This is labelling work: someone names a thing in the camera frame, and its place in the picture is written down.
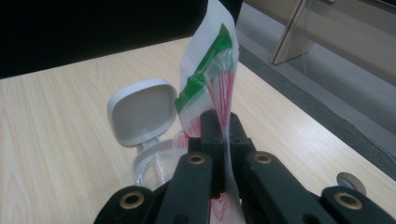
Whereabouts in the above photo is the round grey cable grommet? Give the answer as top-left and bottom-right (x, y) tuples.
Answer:
(336, 172), (367, 196)

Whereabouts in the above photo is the clear red-printed plastic bag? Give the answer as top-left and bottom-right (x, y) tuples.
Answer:
(152, 0), (246, 224)

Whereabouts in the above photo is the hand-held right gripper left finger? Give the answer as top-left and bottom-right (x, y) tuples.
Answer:
(188, 110), (226, 192)

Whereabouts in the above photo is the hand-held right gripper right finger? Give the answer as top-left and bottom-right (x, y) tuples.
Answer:
(228, 112), (257, 194)

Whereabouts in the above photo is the clear container with white lid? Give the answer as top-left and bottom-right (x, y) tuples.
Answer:
(106, 77), (190, 191)

